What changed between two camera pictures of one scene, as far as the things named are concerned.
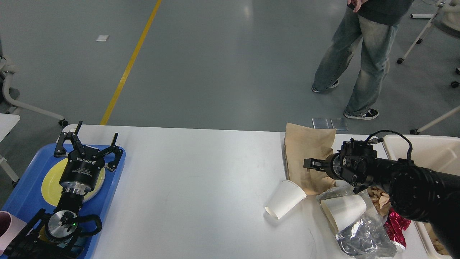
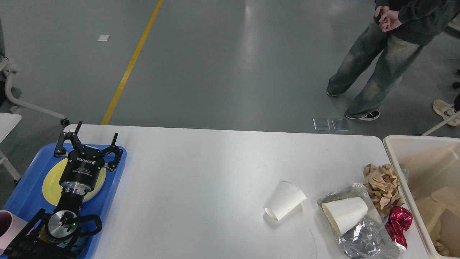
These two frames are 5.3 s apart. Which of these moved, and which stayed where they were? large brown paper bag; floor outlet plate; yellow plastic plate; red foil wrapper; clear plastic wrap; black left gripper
Moved: large brown paper bag
Stayed: red foil wrapper; clear plastic wrap; floor outlet plate; black left gripper; yellow plastic plate
